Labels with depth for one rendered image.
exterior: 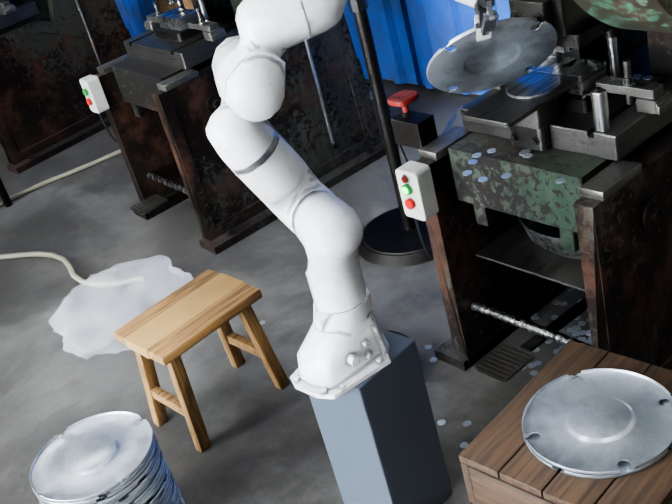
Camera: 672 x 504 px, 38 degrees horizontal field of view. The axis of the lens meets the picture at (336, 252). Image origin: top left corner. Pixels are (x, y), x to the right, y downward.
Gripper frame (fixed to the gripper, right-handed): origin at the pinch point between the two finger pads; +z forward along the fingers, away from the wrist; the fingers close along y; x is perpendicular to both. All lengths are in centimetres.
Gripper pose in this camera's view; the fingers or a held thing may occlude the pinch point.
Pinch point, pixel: (482, 26)
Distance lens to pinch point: 204.4
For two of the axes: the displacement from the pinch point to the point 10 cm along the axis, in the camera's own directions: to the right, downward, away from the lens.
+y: -2.1, -9.2, 3.2
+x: -9.7, 2.4, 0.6
